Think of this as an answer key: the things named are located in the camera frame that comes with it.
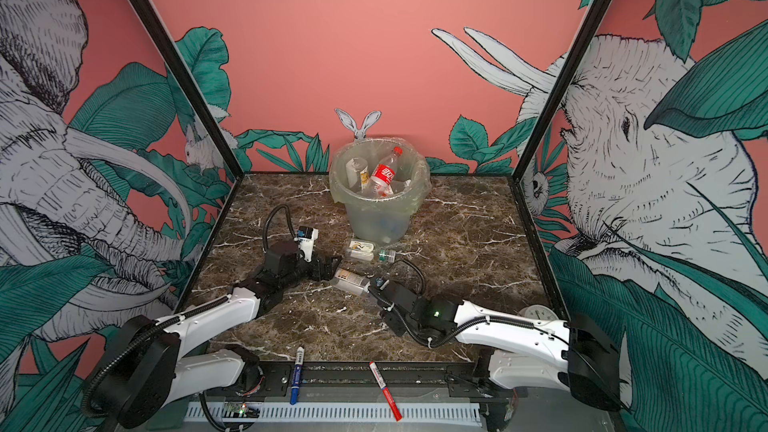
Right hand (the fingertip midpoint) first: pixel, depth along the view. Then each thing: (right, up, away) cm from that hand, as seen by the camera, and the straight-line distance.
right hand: (386, 305), depth 77 cm
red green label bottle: (-8, +35, +13) cm, 38 cm away
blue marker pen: (-22, -16, -3) cm, 28 cm away
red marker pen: (0, -20, -4) cm, 20 cm away
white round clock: (+43, -4, +5) cm, 43 cm away
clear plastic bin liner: (+8, +34, +16) cm, 38 cm away
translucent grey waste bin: (-2, +20, +22) cm, 30 cm away
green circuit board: (-34, -22, -8) cm, 41 cm away
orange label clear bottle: (-13, +5, +9) cm, 17 cm away
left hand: (-17, +13, +9) cm, 23 cm away
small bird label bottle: (-8, +12, +16) cm, 21 cm away
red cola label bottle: (-1, +36, +11) cm, 37 cm away
